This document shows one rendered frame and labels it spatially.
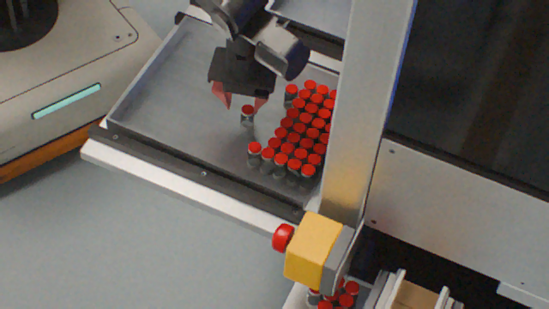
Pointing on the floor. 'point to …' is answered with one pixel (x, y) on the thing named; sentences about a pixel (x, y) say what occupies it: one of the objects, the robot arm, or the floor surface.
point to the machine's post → (363, 107)
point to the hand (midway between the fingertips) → (242, 105)
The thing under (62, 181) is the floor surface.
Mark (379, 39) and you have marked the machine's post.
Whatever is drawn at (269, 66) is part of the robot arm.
